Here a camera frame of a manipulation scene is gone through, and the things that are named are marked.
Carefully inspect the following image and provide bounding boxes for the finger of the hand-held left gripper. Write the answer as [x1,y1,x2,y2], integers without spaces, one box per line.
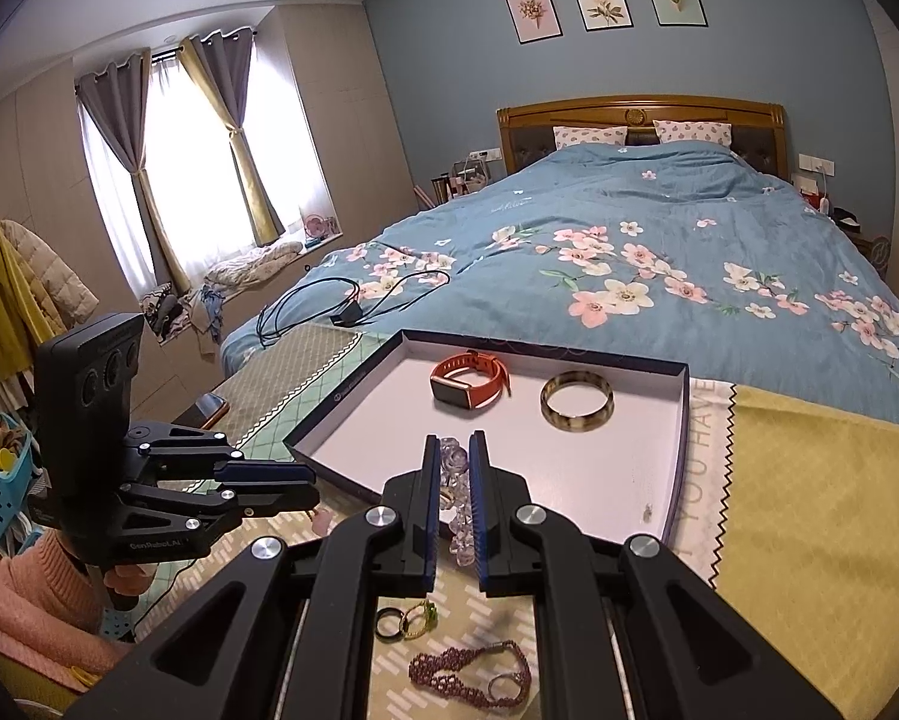
[125,420,320,484]
[118,480,320,550]

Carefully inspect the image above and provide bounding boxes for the white flower framed picture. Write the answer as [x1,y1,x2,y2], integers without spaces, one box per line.
[571,0,632,32]

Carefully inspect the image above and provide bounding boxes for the tortoiseshell bangle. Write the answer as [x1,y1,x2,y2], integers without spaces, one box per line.
[540,370,616,436]

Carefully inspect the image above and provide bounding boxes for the person's left hand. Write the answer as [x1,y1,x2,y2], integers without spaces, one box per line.
[103,562,155,602]

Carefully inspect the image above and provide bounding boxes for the folded light quilt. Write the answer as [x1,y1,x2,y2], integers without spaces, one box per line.
[205,242,301,287]

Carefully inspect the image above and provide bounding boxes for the yellow green patchwork blanket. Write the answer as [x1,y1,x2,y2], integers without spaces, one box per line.
[130,326,899,720]

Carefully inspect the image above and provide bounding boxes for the beige down jacket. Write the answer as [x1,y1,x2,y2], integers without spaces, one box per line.
[0,219,101,331]

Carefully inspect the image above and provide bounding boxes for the yellow green ring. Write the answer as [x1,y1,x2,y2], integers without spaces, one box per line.
[400,600,442,639]

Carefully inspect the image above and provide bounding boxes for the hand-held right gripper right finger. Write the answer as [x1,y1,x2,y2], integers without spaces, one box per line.
[468,431,844,720]

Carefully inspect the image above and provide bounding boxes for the orange smartwatch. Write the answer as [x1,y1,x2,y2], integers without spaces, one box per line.
[429,350,512,410]

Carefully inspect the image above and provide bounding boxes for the person's left forearm pink sleeve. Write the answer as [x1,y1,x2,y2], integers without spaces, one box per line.
[0,529,137,680]

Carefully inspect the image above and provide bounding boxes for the pink flower framed picture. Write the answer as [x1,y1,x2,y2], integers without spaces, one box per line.
[505,0,563,44]

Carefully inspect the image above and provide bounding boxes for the white sheer curtain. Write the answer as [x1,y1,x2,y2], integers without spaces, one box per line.
[80,52,332,280]

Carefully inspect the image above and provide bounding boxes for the black cable with adapter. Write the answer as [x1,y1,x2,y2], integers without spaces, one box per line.
[256,242,452,350]

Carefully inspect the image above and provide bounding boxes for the pile of clothes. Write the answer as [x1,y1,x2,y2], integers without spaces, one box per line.
[140,283,226,357]

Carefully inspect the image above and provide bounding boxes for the cosmetics on bedside table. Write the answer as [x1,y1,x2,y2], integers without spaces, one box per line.
[430,152,505,203]

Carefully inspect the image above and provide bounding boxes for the blue floral duvet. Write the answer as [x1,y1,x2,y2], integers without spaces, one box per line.
[220,144,899,432]

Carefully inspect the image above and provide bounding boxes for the clear crystal bead bracelet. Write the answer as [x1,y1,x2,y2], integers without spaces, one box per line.
[436,435,475,567]

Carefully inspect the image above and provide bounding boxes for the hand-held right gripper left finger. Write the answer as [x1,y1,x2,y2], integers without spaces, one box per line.
[63,433,443,720]

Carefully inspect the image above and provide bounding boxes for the shallow white box purple rim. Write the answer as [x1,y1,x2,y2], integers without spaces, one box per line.
[283,328,692,550]

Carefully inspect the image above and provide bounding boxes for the grey and khaki curtain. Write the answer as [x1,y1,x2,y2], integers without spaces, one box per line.
[74,49,193,297]
[175,26,286,248]

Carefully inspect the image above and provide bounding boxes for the white patterned pillow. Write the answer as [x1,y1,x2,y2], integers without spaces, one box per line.
[553,125,629,151]
[654,118,736,145]

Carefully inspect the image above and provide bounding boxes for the maroon bead bracelet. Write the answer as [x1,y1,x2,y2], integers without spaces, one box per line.
[408,640,533,710]

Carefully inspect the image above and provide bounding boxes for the wooden bed headboard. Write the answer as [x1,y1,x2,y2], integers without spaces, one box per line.
[496,95,788,175]

